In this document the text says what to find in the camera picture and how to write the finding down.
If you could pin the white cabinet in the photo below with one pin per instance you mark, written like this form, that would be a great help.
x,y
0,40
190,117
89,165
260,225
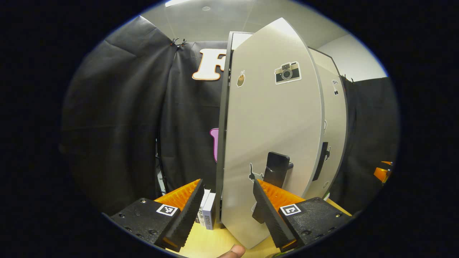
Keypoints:
x,y
222,143

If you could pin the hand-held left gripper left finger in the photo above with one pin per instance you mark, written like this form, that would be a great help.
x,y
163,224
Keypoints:
x,y
188,218

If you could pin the white cabinet door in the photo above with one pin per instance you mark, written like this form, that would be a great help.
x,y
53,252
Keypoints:
x,y
272,118
335,118

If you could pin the black backdrop cloth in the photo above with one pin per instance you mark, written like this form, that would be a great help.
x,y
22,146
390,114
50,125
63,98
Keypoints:
x,y
118,125

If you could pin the white cardboard box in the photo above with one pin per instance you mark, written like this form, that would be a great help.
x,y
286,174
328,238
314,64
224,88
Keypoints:
x,y
209,215
205,196

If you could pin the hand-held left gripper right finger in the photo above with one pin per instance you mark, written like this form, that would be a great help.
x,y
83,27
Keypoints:
x,y
269,215

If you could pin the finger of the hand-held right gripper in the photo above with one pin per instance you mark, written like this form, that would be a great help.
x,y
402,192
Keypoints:
x,y
381,173

